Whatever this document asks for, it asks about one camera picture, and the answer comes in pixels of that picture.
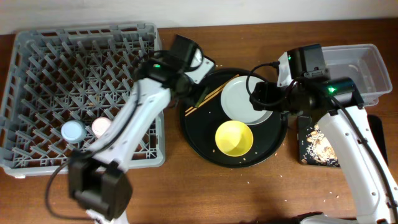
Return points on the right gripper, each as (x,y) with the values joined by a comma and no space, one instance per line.
(266,93)

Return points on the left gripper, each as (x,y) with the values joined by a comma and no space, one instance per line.
(197,92)

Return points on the wooden chopstick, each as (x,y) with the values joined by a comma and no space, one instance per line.
(224,84)
(211,99)

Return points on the grey round plate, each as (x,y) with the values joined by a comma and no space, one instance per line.
(236,105)

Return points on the yellow plastic bowl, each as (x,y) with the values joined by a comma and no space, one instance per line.
(234,138)

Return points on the food scraps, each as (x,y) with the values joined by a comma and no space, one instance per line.
(315,149)

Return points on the pink plastic cup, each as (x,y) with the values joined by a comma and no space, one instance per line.
(100,125)

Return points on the blue plastic cup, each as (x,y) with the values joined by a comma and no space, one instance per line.
(73,131)

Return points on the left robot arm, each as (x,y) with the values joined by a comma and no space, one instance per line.
(97,179)

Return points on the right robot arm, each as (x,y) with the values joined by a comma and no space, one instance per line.
(304,85)

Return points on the clear plastic waste bin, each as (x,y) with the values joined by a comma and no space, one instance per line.
(362,63)

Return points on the grey plastic dishwasher rack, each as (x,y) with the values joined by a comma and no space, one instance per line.
(59,75)

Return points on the black rectangular tray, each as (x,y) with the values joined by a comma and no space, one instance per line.
(375,125)

